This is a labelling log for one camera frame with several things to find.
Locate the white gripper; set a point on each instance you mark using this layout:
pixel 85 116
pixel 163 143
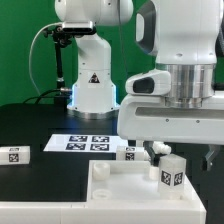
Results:
pixel 147 118

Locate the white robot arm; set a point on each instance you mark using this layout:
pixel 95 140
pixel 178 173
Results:
pixel 154 60

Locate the white paper marker sheet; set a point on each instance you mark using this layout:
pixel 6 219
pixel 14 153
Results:
pixel 84 143

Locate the white L-shaped fixture wall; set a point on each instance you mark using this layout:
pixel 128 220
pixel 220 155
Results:
pixel 187 210

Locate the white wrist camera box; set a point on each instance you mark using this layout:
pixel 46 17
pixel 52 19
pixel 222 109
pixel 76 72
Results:
pixel 154 83

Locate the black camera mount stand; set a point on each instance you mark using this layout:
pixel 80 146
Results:
pixel 61 40

